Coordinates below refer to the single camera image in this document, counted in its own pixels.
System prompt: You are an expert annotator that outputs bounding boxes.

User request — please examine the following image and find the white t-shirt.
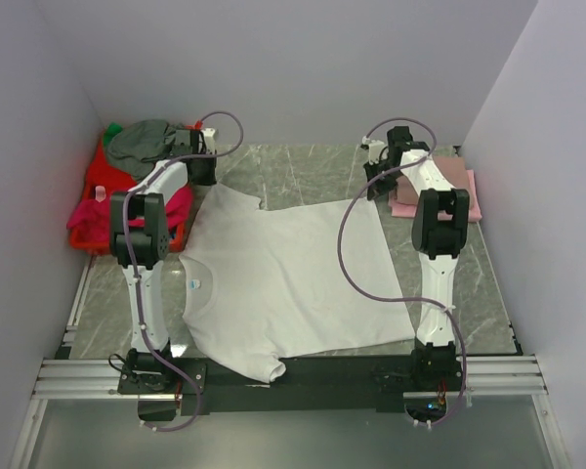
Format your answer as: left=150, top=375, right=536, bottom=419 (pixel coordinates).
left=180, top=185, right=415, bottom=383

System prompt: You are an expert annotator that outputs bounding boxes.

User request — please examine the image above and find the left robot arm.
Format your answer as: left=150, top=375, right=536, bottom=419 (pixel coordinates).
left=109, top=123, right=219, bottom=395

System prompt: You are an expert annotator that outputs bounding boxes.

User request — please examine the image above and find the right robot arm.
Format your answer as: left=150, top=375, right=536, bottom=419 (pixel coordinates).
left=360, top=126, right=470, bottom=387

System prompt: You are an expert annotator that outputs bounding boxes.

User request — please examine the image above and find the folded pink t-shirt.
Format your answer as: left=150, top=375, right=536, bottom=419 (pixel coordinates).
left=388, top=170, right=481, bottom=223

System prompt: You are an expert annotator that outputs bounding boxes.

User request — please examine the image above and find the folded tan t-shirt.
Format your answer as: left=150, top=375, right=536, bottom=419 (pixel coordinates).
left=395, top=156, right=470, bottom=206

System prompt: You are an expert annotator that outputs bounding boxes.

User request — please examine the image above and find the grey t-shirt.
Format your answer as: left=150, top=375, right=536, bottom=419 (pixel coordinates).
left=105, top=119, right=190, bottom=182

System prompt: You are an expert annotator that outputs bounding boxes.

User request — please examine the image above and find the green t-shirt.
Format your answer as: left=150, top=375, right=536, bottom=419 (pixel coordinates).
left=102, top=122, right=123, bottom=147

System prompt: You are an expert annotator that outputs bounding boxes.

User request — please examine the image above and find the red plastic bin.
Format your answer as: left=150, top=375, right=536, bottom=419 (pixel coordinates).
left=66, top=123, right=194, bottom=255

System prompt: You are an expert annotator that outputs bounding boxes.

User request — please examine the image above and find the red t-shirt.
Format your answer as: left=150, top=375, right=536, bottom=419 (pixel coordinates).
left=81, top=140, right=137, bottom=200

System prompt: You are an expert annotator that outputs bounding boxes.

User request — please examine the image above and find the magenta t-shirt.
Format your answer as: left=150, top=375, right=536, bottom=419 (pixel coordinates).
left=66, top=187, right=193, bottom=244

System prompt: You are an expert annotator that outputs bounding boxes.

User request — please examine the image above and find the black base beam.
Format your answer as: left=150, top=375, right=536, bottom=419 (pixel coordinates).
left=117, top=347, right=466, bottom=422

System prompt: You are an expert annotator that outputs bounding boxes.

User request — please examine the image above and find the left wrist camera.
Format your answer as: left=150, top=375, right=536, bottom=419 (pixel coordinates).
left=197, top=126, right=219, bottom=154

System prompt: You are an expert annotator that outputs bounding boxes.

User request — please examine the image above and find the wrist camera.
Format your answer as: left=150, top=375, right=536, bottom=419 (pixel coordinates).
left=197, top=126, right=219, bottom=154
left=360, top=136, right=386, bottom=164

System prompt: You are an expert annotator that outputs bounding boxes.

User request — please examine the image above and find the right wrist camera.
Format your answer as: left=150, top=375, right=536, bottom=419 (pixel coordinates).
left=360, top=136, right=386, bottom=164

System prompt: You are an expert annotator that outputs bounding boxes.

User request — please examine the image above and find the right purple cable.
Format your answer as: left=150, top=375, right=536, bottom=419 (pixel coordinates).
left=336, top=116, right=471, bottom=429

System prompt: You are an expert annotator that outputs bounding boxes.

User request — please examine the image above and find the aluminium rail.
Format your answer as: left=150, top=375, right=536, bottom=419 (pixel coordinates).
left=31, top=356, right=128, bottom=400

